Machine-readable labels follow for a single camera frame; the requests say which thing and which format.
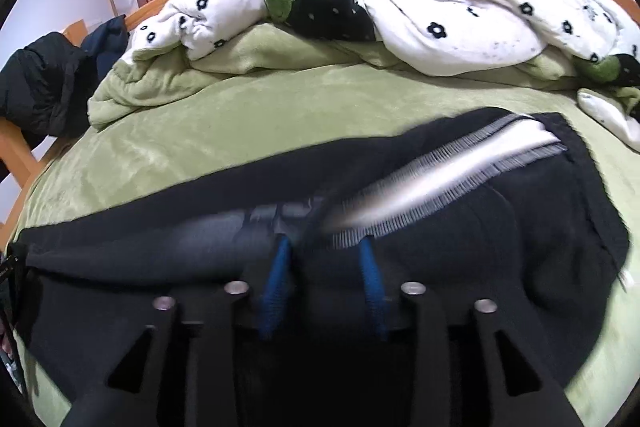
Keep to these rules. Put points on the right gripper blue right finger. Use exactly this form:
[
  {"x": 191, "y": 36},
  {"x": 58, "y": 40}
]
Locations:
[{"x": 373, "y": 286}]

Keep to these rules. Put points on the black pants with white stripe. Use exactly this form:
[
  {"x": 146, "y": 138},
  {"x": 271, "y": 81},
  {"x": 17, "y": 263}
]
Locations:
[{"x": 485, "y": 205}]

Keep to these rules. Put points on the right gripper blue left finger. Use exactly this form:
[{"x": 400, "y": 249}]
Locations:
[{"x": 274, "y": 287}]

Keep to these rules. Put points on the navy blue garment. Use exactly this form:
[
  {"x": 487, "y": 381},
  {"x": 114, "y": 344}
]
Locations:
[{"x": 107, "y": 43}]

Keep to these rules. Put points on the wooden bed frame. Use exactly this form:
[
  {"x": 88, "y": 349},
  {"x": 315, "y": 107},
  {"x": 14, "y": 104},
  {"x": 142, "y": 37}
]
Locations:
[{"x": 22, "y": 164}]

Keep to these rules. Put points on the black jacket on bed frame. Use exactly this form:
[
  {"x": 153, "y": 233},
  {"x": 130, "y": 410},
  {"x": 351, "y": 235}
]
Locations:
[{"x": 45, "y": 87}]

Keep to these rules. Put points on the white flower-print quilt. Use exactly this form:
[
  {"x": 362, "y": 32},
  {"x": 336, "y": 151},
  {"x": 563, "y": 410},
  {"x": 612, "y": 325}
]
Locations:
[{"x": 597, "y": 39}]

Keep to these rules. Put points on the green plush bed blanket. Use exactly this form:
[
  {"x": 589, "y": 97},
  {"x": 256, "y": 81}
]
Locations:
[{"x": 268, "y": 94}]

